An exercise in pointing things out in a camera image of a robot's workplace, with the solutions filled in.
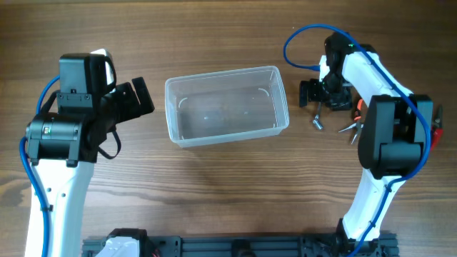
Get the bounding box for silver socket wrench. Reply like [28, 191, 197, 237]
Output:
[313, 102, 323, 131]

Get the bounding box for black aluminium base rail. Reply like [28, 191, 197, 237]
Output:
[81, 230, 399, 257]

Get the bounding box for red pruning shears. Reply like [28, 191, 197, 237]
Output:
[431, 105, 443, 150]

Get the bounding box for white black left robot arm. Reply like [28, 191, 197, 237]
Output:
[19, 49, 154, 256]

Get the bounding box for clear plastic container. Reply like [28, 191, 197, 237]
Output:
[165, 66, 290, 148]

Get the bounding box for orange black needle-nose pliers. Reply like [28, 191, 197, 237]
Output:
[339, 99, 363, 144]

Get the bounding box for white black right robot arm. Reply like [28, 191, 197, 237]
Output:
[299, 32, 433, 242]

